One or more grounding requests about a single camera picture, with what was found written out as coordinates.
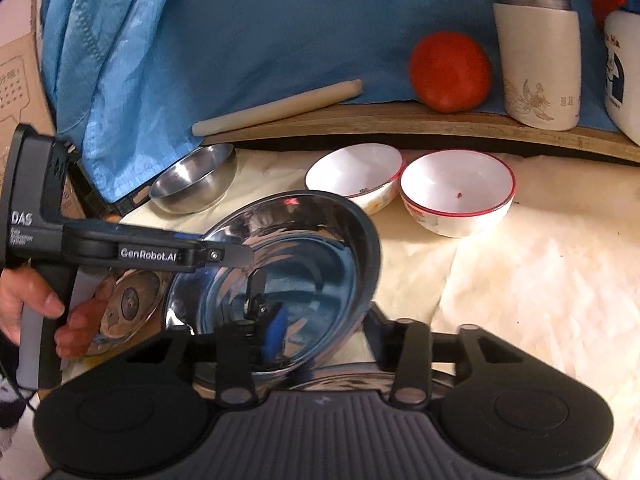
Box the orange fruit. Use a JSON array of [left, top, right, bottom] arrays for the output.
[[409, 30, 492, 114]]

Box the white jug blue lid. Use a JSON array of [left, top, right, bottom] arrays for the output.
[[591, 0, 639, 144]]

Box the white thermos steel lid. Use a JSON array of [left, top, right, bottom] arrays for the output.
[[492, 0, 582, 131]]

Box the person's left hand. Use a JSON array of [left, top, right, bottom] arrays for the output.
[[1, 266, 115, 361]]

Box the blue jacket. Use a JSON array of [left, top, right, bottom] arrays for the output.
[[41, 0, 613, 203]]

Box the large steel plate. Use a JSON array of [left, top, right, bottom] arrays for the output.
[[164, 191, 381, 382]]

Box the upper cardboard box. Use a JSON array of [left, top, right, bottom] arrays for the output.
[[0, 0, 89, 221]]

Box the wooden board shelf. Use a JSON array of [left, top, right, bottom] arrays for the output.
[[201, 102, 639, 166]]

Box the small patterned steel plate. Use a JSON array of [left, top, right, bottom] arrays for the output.
[[87, 270, 172, 356]]

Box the white bowl red rim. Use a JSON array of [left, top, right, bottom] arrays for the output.
[[304, 143, 406, 216], [400, 150, 516, 238]]

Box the white bowl red rim right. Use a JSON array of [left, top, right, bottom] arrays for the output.
[[400, 150, 516, 238]]

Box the cream table cloth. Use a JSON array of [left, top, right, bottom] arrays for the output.
[[60, 146, 640, 480]]

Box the wooden rolling pin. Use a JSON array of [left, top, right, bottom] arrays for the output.
[[192, 79, 363, 136]]

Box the white bowl red rim left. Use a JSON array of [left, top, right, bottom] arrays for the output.
[[304, 143, 406, 216]]

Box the small steel bowl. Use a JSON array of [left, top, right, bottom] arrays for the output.
[[149, 143, 238, 214]]

